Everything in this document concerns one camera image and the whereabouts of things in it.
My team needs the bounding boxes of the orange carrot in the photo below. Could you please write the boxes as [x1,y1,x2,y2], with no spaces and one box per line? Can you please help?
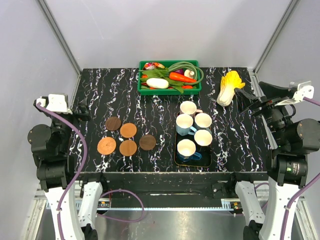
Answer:
[169,72,196,83]

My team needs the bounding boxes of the leafy green vegetable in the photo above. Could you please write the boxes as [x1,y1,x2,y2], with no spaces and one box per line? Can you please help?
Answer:
[139,69,185,95]

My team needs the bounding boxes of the white mushroom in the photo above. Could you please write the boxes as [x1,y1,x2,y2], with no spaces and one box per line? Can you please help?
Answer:
[184,69,195,79]

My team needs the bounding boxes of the green long beans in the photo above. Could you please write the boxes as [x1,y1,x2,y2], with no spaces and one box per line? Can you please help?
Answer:
[168,61,204,85]

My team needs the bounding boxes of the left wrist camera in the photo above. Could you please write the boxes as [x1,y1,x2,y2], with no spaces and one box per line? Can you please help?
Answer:
[33,93,73,115]

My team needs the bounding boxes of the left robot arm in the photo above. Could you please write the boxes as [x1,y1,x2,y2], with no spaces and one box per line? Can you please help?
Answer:
[27,94,93,240]

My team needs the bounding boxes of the yellow napa cabbage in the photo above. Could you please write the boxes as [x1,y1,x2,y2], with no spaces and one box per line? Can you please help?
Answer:
[216,70,246,107]

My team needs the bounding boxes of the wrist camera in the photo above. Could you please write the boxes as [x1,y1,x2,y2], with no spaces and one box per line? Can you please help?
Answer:
[33,93,73,115]
[276,81,315,106]

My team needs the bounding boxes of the green plastic vegetable tray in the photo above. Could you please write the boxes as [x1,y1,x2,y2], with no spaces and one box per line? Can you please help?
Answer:
[137,60,204,96]

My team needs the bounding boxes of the dark walnut coaster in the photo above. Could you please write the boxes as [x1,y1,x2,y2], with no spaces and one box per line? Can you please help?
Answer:
[139,134,157,151]
[105,116,122,132]

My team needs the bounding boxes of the light brown wooden coaster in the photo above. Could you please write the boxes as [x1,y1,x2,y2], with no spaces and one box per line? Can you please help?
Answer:
[119,139,137,157]
[120,122,137,139]

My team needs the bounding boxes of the dark blue cup front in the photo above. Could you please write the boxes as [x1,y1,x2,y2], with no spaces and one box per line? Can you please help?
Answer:
[177,139,202,162]

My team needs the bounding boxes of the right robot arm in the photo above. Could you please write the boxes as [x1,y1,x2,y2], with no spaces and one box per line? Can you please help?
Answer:
[227,81,320,240]

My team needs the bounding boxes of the light blue cup left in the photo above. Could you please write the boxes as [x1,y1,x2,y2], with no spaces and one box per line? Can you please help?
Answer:
[176,113,197,136]

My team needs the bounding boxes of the pink cup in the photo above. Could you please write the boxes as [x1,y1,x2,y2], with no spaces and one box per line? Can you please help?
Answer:
[179,101,203,118]

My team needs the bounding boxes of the white radish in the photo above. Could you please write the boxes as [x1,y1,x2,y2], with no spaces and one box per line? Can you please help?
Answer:
[146,78,169,89]

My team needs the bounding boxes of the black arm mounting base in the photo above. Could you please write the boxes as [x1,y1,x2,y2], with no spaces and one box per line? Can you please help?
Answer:
[74,171,270,208]

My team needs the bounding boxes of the white cup dark body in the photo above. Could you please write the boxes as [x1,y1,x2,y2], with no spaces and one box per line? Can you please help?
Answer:
[194,129,213,152]

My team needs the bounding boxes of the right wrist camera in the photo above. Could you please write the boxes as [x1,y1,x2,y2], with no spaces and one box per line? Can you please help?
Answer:
[276,81,315,106]

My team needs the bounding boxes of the purple onion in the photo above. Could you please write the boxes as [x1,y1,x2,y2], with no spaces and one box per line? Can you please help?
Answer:
[174,68,185,75]

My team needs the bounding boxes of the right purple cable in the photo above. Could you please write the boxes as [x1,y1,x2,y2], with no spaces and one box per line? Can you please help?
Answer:
[254,96,320,240]

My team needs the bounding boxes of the woven rattan coaster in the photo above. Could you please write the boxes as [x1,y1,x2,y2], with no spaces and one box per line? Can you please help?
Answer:
[97,137,117,155]

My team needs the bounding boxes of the colourful snack packet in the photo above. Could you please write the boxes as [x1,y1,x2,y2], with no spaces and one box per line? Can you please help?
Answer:
[143,62,166,71]

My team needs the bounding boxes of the grey blue cup right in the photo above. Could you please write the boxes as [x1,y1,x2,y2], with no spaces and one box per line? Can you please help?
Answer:
[194,112,212,130]

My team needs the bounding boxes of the black serving tray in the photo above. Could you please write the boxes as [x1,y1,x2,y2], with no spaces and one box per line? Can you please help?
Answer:
[174,117,213,168]

